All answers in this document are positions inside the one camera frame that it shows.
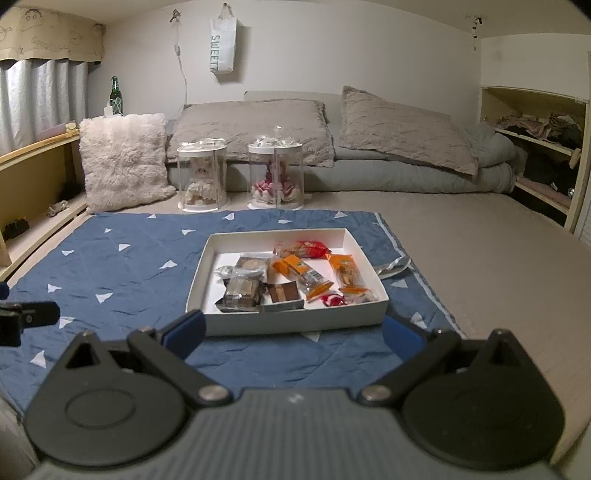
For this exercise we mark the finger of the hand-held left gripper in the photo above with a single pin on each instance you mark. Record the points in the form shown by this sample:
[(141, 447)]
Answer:
[(37, 312)]

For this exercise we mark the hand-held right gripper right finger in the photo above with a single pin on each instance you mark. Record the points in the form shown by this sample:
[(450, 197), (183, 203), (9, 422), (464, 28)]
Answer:
[(401, 334)]

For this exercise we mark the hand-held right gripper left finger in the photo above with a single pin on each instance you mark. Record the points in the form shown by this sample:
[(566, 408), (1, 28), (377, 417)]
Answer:
[(187, 330)]

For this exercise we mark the dark cracker pack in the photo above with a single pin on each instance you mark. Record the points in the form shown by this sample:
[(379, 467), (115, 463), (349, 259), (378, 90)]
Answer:
[(240, 293)]

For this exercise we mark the small green candy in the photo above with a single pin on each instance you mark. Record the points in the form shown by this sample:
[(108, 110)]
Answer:
[(226, 271)]

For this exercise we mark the small red candy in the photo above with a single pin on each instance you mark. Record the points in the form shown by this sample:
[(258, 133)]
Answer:
[(333, 300)]

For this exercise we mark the long orange snack packet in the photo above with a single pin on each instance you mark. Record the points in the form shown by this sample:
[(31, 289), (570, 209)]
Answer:
[(348, 274)]

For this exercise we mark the clear packet with brown cookie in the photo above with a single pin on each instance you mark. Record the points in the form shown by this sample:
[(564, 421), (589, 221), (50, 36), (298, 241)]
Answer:
[(251, 265)]

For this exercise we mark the brown striped snack packet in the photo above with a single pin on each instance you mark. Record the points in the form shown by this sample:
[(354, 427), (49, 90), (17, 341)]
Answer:
[(284, 293)]

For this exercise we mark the white cardboard box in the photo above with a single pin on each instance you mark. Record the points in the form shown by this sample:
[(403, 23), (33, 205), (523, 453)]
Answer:
[(295, 323)]

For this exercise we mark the orange snack packet with barcode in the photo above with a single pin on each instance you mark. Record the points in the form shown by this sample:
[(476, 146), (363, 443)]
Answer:
[(300, 272)]

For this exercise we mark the red snack packet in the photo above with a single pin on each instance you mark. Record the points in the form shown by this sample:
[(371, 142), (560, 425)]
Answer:
[(309, 249)]

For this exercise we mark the crumpled silver wrapper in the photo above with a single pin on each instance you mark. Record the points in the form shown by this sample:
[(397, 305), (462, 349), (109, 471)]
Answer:
[(392, 267)]

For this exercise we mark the small black blocks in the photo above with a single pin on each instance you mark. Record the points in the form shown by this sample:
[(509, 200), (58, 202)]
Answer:
[(14, 226)]

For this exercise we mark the blue blanket with white triangles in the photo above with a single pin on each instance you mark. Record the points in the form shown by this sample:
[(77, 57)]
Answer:
[(138, 249)]

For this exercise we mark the white doll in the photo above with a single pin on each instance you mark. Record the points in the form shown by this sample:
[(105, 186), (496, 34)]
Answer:
[(201, 182)]

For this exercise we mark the folded grey duvet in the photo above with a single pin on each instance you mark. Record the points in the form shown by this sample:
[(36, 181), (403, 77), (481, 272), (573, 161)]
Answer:
[(392, 177)]

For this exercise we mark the pink doll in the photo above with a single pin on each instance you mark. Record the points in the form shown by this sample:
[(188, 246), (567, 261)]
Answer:
[(274, 184)]

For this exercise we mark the fluffy white pillow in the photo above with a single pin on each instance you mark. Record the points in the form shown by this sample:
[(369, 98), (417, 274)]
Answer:
[(124, 161)]

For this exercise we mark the clear cylinder display case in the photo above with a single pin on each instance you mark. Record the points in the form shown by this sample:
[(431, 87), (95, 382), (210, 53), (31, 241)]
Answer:
[(275, 150), (203, 152)]

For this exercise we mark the grey quilted pillow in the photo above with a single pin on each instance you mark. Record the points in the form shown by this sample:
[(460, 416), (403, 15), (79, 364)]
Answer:
[(249, 124), (397, 129)]

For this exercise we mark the grey curtain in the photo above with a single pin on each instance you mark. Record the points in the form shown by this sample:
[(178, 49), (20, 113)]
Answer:
[(37, 101)]

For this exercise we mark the white charger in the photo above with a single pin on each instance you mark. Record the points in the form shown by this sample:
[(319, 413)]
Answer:
[(108, 110)]

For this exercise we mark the green glass bottle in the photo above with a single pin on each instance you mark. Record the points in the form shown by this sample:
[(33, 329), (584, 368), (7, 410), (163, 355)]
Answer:
[(115, 94)]

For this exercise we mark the white shelf unit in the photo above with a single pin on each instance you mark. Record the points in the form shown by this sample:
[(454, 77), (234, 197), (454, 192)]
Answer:
[(579, 184)]

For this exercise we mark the pile of clothes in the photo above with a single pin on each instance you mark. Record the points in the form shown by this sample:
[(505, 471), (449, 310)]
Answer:
[(531, 124)]

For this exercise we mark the beige curtain valance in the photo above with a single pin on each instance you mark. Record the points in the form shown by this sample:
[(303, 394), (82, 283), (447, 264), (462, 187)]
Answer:
[(51, 37)]

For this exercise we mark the white paper bag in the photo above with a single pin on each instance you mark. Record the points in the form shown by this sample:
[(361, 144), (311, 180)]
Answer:
[(224, 46)]

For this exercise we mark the wooden wall shelf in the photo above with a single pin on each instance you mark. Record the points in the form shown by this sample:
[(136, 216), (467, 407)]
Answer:
[(41, 166)]

